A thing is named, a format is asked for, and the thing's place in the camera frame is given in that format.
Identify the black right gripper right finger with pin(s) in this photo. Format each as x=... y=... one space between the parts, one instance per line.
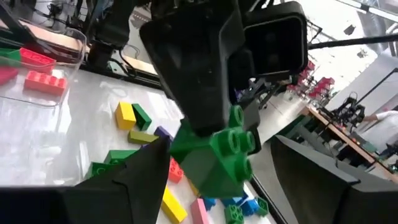
x=326 y=199

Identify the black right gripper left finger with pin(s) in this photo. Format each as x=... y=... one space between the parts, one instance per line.
x=133 y=186

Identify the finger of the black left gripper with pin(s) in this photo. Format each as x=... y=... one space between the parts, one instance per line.
x=199 y=68
x=254 y=130

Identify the green studded brick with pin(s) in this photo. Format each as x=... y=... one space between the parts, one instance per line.
x=9 y=55
x=98 y=170

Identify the yellow long block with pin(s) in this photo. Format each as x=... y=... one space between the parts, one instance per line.
x=172 y=207

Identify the green small studded block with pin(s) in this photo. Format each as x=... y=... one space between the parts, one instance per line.
x=214 y=168

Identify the pink brick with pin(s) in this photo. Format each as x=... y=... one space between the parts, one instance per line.
x=199 y=213

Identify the yellow brick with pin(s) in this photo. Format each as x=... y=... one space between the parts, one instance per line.
x=125 y=115

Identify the clear plastic bin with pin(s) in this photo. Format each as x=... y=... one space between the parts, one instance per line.
x=77 y=46

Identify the orange studded brick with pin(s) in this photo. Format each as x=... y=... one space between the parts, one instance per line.
x=37 y=59
x=175 y=171
x=45 y=83

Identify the red brick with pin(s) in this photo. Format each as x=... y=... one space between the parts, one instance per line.
x=7 y=75

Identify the black background robot arm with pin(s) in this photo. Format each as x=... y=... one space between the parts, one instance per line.
x=351 y=110

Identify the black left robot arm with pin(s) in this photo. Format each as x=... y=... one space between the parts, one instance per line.
x=112 y=28

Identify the olive long block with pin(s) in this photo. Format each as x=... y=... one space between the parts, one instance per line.
x=141 y=137

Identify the purple long block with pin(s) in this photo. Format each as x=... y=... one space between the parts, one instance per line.
x=163 y=132

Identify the wooden background table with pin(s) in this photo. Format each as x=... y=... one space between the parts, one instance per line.
x=342 y=137

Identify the blue small block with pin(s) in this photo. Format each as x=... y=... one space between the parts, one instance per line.
x=234 y=200
x=210 y=203
x=250 y=207

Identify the red chair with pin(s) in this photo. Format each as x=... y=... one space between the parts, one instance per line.
x=323 y=85

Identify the person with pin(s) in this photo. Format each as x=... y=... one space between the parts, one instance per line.
x=387 y=124

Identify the metal overhead crossbar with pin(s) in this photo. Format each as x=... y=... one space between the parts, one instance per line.
x=357 y=41

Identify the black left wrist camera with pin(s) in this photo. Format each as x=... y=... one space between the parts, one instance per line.
x=273 y=40

